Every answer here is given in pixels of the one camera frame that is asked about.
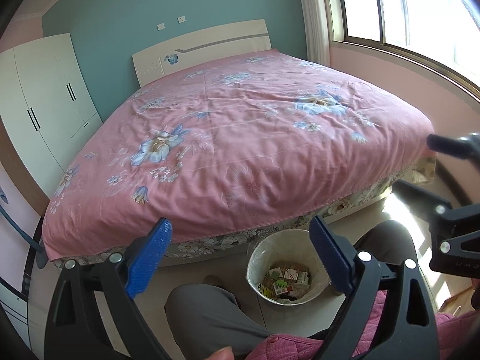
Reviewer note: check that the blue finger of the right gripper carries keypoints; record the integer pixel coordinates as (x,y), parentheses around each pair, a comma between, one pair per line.
(425,205)
(457,148)

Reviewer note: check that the white wardrobe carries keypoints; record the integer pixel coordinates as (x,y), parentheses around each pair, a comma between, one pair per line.
(46,109)

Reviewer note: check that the beige floral bed skirt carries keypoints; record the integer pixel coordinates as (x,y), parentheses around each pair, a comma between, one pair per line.
(420,173)

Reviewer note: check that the white curtain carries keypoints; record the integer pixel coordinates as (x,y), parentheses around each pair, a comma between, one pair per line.
(316,31)

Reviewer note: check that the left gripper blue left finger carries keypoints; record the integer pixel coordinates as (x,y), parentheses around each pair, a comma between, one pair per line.
(144,255)

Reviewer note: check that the red striped white box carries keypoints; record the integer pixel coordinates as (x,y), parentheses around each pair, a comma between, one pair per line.
(290,274)

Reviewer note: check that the window with metal frame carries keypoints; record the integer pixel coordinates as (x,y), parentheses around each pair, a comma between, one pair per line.
(441,35)

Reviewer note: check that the wooden drawer cabinet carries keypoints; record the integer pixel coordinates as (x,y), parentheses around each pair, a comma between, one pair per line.
(458,304)

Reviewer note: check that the person's fingertip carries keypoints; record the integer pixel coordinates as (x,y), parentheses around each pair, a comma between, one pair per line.
(207,353)

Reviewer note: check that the green wooden block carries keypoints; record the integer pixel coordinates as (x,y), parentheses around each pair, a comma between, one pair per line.
(280,287)

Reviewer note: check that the white trash bin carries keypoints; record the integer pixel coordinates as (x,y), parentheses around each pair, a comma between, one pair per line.
(292,249)

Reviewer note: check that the pink floral bed sheet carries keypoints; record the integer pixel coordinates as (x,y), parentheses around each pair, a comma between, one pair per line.
(227,146)

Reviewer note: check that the cream wooden headboard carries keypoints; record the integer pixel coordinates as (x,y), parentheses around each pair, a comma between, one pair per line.
(205,45)

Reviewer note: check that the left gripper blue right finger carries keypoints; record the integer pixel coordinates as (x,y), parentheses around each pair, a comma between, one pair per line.
(336,254)

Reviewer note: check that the person's grey trouser legs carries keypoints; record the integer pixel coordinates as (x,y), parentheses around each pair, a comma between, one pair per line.
(204,315)

